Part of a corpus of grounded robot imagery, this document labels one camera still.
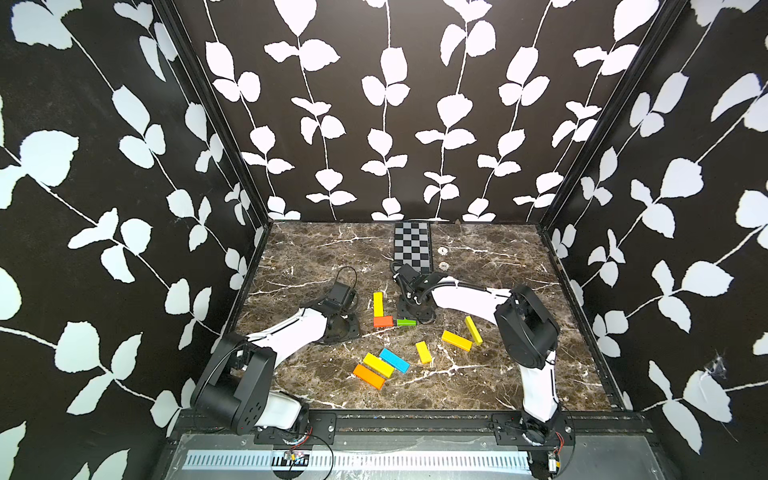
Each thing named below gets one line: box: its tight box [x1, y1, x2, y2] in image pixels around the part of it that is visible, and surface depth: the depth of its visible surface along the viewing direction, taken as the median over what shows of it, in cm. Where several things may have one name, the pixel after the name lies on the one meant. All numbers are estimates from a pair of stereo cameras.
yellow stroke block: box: [373, 292, 384, 317], surface depth 97 cm
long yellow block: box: [442, 330, 473, 352], surface depth 92 cm
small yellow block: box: [415, 341, 432, 364], surface depth 88 cm
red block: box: [374, 315, 394, 327], surface depth 95 cm
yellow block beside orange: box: [363, 352, 395, 379], surface depth 86 cm
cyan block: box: [380, 348, 410, 374], surface depth 86 cm
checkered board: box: [394, 221, 433, 275], surface depth 113 cm
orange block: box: [353, 364, 386, 390], surface depth 84 cm
